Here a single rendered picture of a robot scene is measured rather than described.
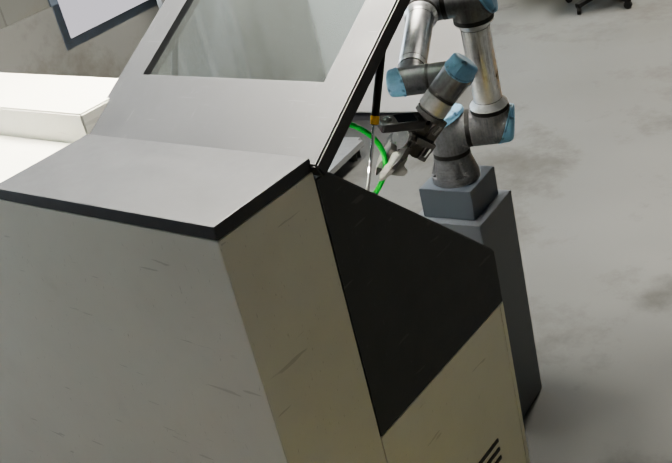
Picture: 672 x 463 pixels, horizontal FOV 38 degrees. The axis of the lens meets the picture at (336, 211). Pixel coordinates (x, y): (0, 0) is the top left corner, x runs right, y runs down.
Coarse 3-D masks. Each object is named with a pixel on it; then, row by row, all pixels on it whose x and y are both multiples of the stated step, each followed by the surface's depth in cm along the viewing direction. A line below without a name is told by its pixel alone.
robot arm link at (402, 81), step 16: (416, 0) 268; (432, 0) 268; (416, 16) 263; (432, 16) 267; (416, 32) 257; (416, 48) 252; (400, 64) 248; (416, 64) 246; (400, 80) 244; (416, 80) 243; (400, 96) 247
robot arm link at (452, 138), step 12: (456, 108) 294; (444, 120) 291; (456, 120) 292; (468, 120) 292; (444, 132) 293; (456, 132) 292; (468, 132) 291; (444, 144) 295; (456, 144) 295; (468, 144) 294; (444, 156) 297
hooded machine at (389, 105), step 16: (400, 32) 566; (432, 32) 572; (448, 32) 590; (400, 48) 571; (432, 48) 573; (448, 48) 591; (384, 64) 582; (384, 80) 587; (368, 96) 599; (384, 96) 593; (416, 96) 582; (368, 112) 606; (384, 112) 600; (400, 112) 594
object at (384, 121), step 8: (416, 112) 238; (384, 120) 233; (392, 120) 234; (400, 120) 234; (408, 120) 235; (416, 120) 235; (424, 120) 236; (384, 128) 232; (392, 128) 233; (400, 128) 234; (408, 128) 235; (416, 128) 236
